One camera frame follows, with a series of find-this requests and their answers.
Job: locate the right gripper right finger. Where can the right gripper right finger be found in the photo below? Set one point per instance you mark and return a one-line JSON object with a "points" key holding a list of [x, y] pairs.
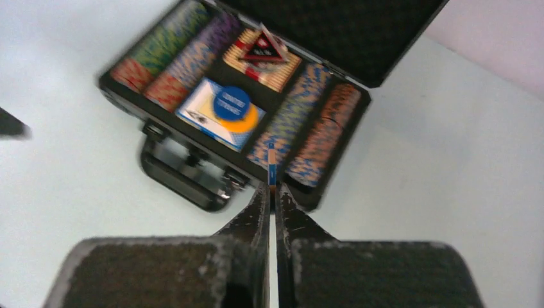
{"points": [[315, 269]]}

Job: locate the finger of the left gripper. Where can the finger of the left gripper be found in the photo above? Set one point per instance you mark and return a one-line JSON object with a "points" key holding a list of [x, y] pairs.
{"points": [[13, 128]]}

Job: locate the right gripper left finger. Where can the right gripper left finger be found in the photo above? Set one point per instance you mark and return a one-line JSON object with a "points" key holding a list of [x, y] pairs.
{"points": [[226, 269]]}

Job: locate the grey poker chip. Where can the grey poker chip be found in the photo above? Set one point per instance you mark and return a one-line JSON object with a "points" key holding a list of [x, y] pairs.
{"points": [[271, 165]]}

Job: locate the blue small blind button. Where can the blue small blind button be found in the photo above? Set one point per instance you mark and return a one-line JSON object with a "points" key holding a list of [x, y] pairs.
{"points": [[231, 104]]}

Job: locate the black poker case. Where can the black poker case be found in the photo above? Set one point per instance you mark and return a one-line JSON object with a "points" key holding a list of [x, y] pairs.
{"points": [[359, 42]]}

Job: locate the red card deck box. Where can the red card deck box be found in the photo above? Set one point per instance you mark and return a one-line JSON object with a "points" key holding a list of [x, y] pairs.
{"points": [[273, 76]]}

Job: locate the brown chip row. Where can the brown chip row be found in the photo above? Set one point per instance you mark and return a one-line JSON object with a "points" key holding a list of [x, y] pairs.
{"points": [[309, 164]]}

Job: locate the blue orange chip row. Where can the blue orange chip row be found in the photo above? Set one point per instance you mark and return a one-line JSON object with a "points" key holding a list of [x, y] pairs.
{"points": [[293, 112]]}

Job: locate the blue card deck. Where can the blue card deck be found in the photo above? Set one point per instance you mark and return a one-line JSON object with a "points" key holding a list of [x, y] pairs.
{"points": [[197, 110]]}

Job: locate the green chip row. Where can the green chip row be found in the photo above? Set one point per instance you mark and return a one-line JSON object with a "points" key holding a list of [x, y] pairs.
{"points": [[157, 50]]}

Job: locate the purple blue chip row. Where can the purple blue chip row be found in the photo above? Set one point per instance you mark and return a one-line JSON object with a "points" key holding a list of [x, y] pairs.
{"points": [[174, 84]]}

